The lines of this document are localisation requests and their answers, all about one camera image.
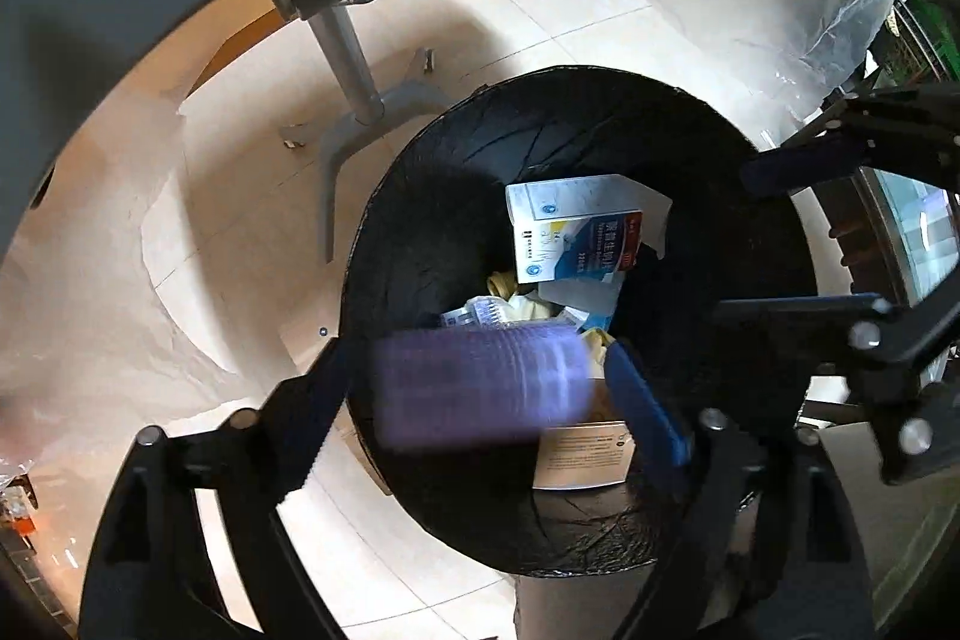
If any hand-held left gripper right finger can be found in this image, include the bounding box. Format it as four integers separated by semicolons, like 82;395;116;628
604;336;878;640

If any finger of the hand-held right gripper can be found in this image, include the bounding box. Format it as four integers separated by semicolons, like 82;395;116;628
739;85;960;200
709;280;960;487

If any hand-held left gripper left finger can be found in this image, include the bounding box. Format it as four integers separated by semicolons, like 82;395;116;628
79;332;376;640

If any beige cardboard box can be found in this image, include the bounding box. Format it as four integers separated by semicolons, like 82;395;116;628
534;421;632;491

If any black trash bin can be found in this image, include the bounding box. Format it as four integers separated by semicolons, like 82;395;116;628
337;62;822;640

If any white blue red medicine box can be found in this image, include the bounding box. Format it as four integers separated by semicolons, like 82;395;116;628
512;211;646;286

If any blue packet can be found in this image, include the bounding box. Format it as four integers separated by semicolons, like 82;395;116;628
559;304;617;333

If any yellow rubber glove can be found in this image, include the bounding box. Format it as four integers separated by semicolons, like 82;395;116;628
484;269;612;378

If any clear blister pack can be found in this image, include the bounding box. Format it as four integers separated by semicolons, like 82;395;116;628
439;296;512;332

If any grey table pedestal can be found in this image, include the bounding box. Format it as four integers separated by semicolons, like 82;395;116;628
259;0;518;262

